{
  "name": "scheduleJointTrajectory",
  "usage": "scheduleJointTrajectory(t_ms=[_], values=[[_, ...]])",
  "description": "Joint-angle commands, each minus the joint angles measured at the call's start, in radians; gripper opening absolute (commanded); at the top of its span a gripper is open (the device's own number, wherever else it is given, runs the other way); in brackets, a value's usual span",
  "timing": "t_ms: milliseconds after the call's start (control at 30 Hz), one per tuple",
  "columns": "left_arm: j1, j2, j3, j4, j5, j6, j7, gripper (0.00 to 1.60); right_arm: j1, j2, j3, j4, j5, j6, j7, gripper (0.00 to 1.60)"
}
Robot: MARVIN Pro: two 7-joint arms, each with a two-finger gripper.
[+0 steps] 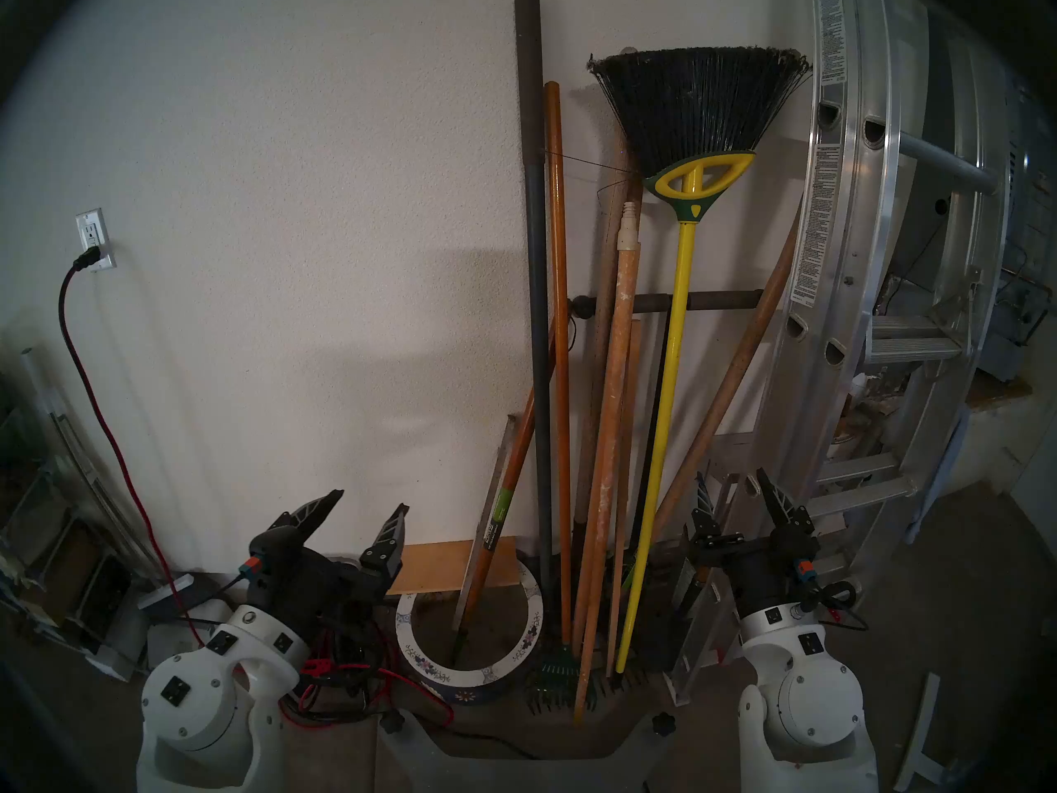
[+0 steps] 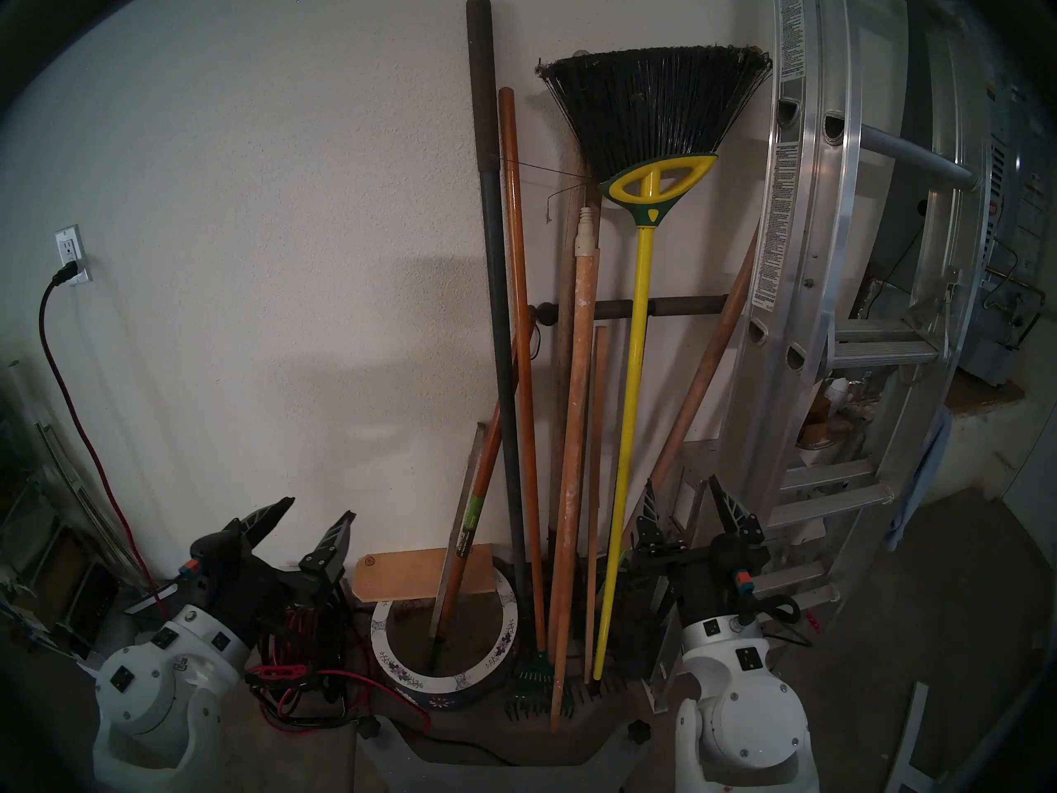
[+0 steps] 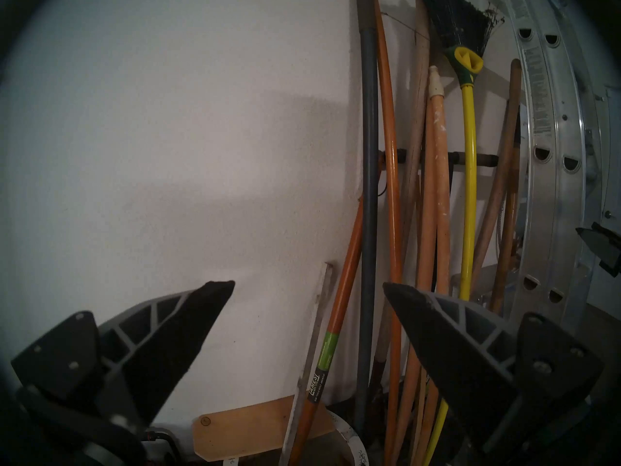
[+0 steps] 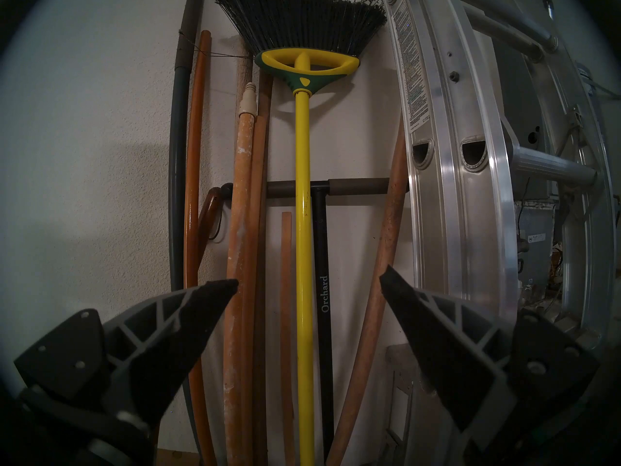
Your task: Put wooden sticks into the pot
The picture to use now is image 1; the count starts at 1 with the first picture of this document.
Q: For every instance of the grey folding step stool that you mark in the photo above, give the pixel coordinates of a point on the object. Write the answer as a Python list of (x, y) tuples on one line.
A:
[(689, 659)]

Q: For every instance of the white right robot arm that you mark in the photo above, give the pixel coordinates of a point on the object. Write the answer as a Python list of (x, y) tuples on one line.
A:
[(805, 700)]

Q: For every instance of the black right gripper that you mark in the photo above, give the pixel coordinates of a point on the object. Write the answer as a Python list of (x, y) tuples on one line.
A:
[(760, 564)]

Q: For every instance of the aluminium extension ladder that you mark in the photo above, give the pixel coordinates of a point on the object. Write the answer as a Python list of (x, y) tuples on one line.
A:
[(826, 221)]

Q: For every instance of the white plastic container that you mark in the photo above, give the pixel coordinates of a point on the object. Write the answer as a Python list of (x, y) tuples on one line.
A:
[(186, 614)]

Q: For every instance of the white wall outlet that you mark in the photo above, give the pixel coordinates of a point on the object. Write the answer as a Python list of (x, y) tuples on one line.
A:
[(92, 230)]

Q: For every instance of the white floral ceramic pot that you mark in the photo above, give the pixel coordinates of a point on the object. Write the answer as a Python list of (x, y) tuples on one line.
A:
[(462, 680)]

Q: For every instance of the grey metal appliance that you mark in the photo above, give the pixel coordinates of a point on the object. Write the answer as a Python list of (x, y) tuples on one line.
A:
[(1020, 329)]

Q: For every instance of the black metal rake head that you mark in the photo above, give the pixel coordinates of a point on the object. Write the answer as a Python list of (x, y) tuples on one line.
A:
[(632, 681)]

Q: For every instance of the wooden pole with threaded tip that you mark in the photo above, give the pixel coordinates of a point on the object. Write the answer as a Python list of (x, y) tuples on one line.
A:
[(607, 436)]

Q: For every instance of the white power strip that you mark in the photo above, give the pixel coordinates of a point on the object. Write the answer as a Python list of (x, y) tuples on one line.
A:
[(169, 591)]

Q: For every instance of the long dark grey pole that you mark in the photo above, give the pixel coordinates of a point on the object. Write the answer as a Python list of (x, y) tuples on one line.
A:
[(537, 221)]

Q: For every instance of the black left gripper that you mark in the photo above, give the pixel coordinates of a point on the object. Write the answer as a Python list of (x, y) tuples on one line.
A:
[(314, 581)]

